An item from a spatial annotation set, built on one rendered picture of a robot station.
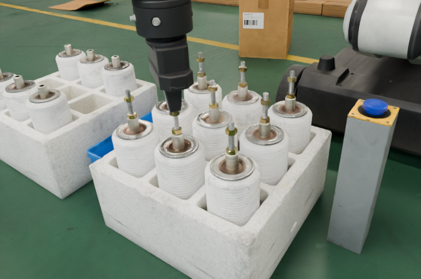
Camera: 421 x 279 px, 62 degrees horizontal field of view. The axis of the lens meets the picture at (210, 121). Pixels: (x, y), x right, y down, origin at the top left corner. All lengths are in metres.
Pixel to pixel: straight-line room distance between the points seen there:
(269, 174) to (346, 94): 0.44
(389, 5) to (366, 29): 0.06
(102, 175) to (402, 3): 0.72
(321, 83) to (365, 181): 0.43
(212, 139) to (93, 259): 0.37
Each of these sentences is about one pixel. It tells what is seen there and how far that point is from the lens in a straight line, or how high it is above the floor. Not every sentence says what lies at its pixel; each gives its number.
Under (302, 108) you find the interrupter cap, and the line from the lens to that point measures 0.78.
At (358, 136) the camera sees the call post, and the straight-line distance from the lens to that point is 0.66.
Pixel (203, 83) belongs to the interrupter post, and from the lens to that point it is 0.87.
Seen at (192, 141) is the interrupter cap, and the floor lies 0.25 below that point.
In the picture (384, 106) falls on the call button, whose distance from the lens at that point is 0.66.
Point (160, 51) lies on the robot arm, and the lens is 0.53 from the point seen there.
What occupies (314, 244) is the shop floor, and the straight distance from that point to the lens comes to 0.83.
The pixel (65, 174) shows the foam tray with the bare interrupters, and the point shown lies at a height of 0.07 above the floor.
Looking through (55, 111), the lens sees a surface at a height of 0.22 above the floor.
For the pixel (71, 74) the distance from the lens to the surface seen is 1.25.
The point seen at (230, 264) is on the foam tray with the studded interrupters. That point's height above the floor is 0.11.
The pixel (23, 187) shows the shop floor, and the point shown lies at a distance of 1.11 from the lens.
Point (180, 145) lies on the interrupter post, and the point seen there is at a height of 0.26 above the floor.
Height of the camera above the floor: 0.62
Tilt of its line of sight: 30 degrees down
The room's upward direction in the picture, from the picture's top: 3 degrees counter-clockwise
